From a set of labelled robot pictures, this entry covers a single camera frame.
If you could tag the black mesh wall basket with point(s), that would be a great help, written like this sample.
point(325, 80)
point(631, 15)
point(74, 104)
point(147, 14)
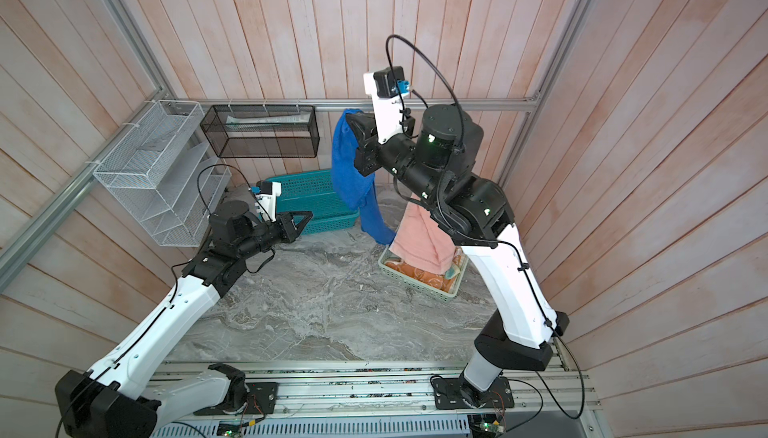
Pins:
point(262, 131)

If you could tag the pink towel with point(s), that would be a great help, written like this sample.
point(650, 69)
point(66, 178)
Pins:
point(420, 243)

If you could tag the teal plastic basket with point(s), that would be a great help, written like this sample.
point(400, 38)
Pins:
point(313, 191)

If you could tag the white wire shelf rack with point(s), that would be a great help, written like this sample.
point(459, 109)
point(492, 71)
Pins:
point(165, 178)

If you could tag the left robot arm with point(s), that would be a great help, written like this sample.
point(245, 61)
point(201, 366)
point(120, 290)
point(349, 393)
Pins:
point(111, 398)

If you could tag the light green plastic basket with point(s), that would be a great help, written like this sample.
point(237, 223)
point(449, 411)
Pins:
point(420, 285)

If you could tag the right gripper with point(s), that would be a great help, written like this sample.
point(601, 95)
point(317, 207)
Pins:
point(372, 153)

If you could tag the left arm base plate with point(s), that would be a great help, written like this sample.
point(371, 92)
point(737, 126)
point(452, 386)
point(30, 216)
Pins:
point(258, 396)

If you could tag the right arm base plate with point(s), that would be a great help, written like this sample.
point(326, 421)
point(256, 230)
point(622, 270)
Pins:
point(447, 393)

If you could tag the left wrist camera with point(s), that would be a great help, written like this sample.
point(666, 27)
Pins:
point(265, 195)

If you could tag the orange patterned towel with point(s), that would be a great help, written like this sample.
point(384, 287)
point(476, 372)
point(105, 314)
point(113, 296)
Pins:
point(429, 276)

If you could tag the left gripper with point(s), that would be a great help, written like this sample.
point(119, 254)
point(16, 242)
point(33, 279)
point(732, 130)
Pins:
point(290, 231)

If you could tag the aluminium back wall rail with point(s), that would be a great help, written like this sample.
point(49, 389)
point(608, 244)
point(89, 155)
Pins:
point(338, 105)

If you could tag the blue towel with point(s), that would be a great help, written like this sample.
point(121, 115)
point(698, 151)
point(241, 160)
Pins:
point(357, 192)

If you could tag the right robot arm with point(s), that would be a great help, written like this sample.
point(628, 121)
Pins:
point(474, 212)

